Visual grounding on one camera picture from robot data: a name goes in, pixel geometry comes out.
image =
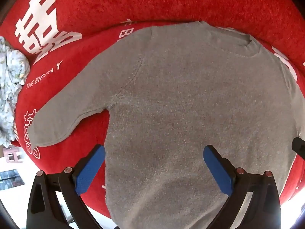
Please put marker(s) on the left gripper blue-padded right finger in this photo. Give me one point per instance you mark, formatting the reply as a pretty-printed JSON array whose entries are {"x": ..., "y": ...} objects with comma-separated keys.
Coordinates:
[{"x": 264, "y": 208}]

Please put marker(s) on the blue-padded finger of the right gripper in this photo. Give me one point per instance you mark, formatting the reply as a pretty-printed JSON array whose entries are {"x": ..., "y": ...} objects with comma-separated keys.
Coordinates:
[{"x": 298, "y": 146}]

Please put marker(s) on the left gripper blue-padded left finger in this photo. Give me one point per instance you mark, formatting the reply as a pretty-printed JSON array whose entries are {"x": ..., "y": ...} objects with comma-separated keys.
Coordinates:
[{"x": 44, "y": 210}]

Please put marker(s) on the grey knit sweater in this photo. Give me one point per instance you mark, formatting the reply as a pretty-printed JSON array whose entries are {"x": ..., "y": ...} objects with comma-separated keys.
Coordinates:
[{"x": 190, "y": 114}]

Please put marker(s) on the pink stool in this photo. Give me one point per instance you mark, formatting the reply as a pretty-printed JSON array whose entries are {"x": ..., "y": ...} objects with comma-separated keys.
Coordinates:
[{"x": 13, "y": 154}]

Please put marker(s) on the white floral cloth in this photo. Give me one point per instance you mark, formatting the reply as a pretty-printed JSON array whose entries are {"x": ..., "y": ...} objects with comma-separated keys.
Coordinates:
[{"x": 14, "y": 71}]

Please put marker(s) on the red pillow with white print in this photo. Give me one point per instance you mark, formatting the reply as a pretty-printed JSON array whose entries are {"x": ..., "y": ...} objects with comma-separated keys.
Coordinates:
[{"x": 275, "y": 21}]

